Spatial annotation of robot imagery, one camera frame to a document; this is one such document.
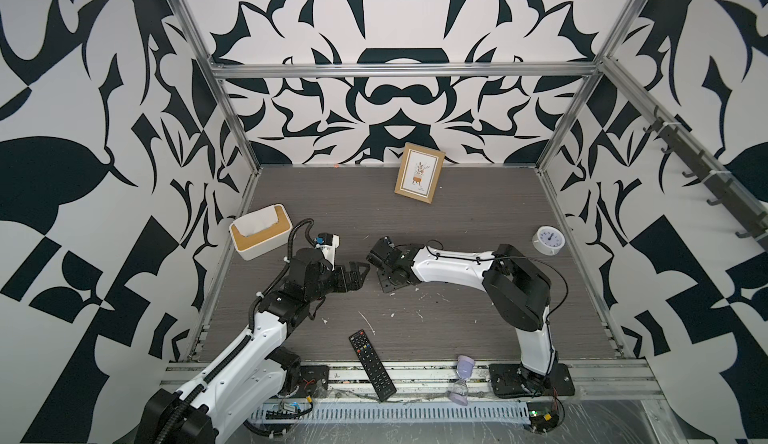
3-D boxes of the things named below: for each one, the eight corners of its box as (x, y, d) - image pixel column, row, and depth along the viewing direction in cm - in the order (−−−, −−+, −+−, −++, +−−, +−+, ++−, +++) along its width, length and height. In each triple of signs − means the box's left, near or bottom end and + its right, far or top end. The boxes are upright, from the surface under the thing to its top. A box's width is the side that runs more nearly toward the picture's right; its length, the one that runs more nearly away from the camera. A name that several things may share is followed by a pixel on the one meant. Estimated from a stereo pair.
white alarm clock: (535, 257, 100) (540, 249, 96) (526, 231, 106) (531, 224, 102) (564, 257, 100) (571, 250, 96) (553, 231, 106) (559, 224, 102)
